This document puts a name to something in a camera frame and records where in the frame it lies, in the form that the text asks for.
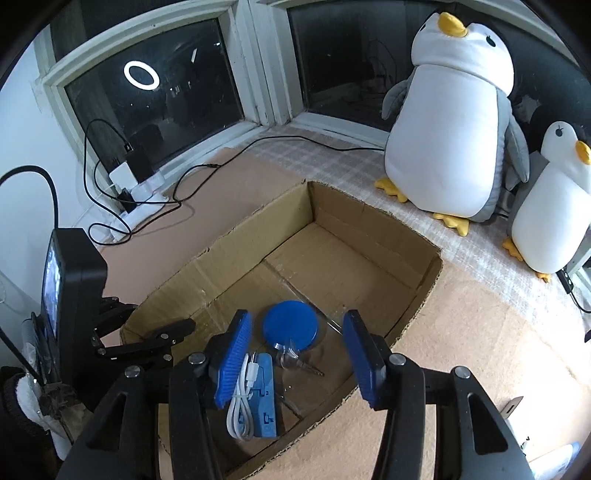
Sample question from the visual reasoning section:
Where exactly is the cardboard box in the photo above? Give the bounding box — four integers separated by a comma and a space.
121, 180, 443, 480

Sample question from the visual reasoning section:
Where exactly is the white cable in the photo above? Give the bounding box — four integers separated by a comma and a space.
226, 352, 262, 441

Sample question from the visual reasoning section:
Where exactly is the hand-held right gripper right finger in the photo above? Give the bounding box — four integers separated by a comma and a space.
342, 309, 536, 480

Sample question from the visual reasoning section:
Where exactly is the white window frame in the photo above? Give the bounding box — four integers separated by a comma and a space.
32, 0, 416, 153

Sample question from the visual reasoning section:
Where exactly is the person's left hand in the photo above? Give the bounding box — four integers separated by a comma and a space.
13, 373, 72, 459

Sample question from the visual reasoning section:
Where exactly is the black power adapter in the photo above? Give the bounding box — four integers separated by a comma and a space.
127, 141, 158, 178

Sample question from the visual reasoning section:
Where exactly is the thin black cable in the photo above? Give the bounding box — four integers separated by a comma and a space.
178, 134, 386, 204

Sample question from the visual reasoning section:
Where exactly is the camouflage cloth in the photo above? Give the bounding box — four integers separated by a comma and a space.
39, 385, 89, 439

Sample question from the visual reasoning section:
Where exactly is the person's left forearm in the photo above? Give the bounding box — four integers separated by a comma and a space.
0, 367, 58, 480

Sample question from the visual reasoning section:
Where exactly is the blue package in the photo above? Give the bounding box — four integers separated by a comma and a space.
252, 353, 280, 439

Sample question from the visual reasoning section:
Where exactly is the checked tablecloth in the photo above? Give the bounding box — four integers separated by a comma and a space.
240, 127, 591, 333

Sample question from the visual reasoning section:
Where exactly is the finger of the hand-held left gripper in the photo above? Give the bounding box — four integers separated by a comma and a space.
95, 342, 175, 366
121, 318, 197, 346

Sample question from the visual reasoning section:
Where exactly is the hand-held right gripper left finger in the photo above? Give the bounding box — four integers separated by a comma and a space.
55, 308, 254, 480

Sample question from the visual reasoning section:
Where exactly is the white charger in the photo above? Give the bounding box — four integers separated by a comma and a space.
109, 161, 137, 190

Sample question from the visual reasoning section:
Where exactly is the blue round lid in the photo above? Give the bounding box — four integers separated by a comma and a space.
262, 300, 319, 354

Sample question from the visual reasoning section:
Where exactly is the small penguin plush toy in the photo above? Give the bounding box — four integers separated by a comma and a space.
502, 121, 591, 283

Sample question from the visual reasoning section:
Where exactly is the thick black gripper cable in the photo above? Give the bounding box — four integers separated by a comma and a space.
0, 167, 61, 232

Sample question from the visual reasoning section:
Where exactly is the white power strip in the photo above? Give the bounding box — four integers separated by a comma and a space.
117, 171, 169, 227

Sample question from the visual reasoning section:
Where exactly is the large penguin plush toy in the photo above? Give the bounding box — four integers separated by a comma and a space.
375, 10, 529, 237

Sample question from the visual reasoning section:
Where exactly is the small white box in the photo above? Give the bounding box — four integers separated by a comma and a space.
501, 394, 525, 418

